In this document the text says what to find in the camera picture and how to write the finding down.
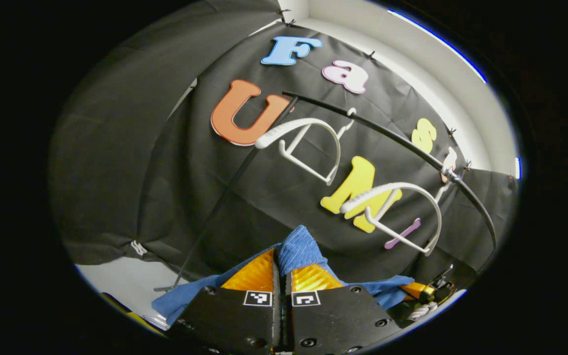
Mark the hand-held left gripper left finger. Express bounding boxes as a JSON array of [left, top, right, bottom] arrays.
[[167, 248, 284, 355]]

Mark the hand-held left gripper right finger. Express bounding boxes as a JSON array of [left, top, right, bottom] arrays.
[[284, 263, 403, 355]]

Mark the blue corduroy jacket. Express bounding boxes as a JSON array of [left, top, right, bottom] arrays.
[[152, 225, 415, 326]]

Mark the white plastic hanger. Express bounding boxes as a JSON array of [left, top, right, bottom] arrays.
[[255, 108, 356, 186], [341, 181, 443, 257]]

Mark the black clothes rail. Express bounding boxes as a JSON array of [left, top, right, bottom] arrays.
[[153, 90, 498, 292]]

